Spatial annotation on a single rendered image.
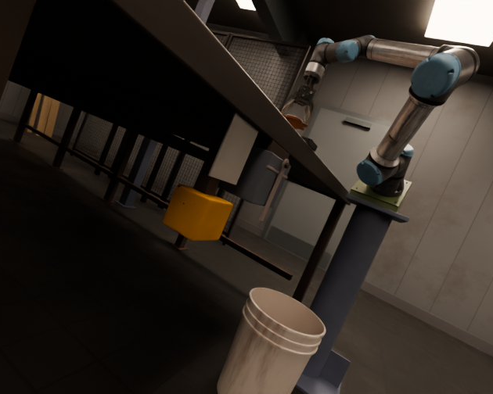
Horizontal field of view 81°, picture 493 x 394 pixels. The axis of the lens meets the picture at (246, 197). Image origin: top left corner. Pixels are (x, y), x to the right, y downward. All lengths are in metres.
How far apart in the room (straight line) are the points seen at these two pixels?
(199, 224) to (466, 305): 4.05
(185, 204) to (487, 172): 4.11
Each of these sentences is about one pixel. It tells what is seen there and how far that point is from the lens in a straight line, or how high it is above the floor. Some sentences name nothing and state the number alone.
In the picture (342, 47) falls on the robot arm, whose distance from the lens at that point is 1.27.
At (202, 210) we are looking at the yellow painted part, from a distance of 0.50.
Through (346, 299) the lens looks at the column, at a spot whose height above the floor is 0.42.
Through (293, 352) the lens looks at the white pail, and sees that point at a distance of 1.05.
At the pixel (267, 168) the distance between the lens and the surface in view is 0.63.
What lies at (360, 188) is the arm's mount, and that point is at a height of 0.92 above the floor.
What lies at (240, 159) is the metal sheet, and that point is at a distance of 0.57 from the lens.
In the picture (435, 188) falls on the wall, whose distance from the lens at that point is 4.26.
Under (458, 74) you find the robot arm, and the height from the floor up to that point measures 1.26.
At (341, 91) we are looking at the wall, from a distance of 4.59.
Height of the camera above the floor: 0.76
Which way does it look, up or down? 4 degrees down
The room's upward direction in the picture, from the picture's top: 23 degrees clockwise
